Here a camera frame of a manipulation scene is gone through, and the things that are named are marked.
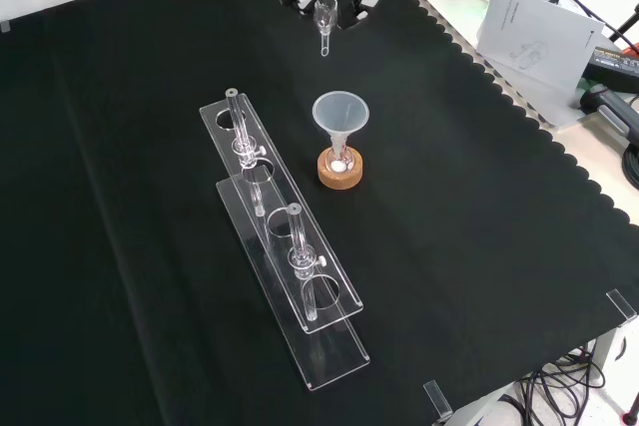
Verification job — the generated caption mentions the black power adapter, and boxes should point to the black power adapter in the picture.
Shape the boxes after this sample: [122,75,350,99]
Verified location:
[583,45,639,94]

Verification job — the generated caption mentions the clear acrylic funnel stand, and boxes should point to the clear acrylic funnel stand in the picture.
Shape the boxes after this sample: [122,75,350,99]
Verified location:
[198,88,371,392]

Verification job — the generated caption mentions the cork ring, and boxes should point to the cork ring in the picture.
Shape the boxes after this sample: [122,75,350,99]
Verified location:
[317,147,364,192]

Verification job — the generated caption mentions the translucent plastic funnel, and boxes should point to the translucent plastic funnel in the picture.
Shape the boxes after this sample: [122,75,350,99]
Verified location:
[312,90,370,158]

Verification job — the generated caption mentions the black floor cable bundle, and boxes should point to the black floor cable bundle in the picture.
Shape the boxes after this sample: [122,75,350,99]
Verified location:
[516,340,639,426]

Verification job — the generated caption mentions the clear glass weighing funnel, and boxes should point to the clear glass weighing funnel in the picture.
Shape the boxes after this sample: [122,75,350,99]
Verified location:
[314,0,339,58]

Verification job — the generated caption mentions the grey handheld device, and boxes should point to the grey handheld device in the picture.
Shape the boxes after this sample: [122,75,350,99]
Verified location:
[578,85,639,149]

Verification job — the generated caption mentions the grey table leg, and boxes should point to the grey table leg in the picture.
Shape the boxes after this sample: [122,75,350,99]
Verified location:
[591,318,628,387]

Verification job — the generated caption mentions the clear cloth clip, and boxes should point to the clear cloth clip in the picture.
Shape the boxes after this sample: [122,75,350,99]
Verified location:
[422,379,453,420]
[605,289,639,323]

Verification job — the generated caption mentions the white paper booklet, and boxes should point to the white paper booklet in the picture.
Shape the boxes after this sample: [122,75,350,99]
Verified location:
[476,0,606,93]

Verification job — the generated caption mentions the small round-bottom glass flask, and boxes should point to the small round-bottom glass flask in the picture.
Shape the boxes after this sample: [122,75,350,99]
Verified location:
[323,144,356,176]

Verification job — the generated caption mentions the black table cloth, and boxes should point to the black table cloth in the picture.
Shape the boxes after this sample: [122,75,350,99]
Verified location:
[0,0,639,426]

